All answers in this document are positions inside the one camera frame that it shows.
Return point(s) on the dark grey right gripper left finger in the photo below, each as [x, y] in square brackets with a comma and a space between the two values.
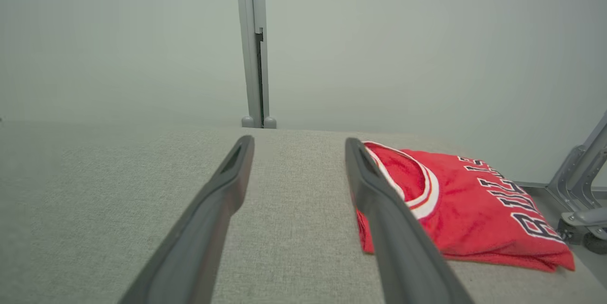
[208, 228]

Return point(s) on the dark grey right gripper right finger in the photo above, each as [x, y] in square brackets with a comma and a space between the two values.
[398, 242]

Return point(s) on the grey metal wheeled stand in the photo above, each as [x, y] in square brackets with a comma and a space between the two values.
[576, 185]

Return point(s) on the red jersey with white sleeves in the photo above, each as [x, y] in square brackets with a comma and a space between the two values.
[474, 218]

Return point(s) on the grey partition post with feet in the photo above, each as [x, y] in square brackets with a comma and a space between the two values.
[253, 57]

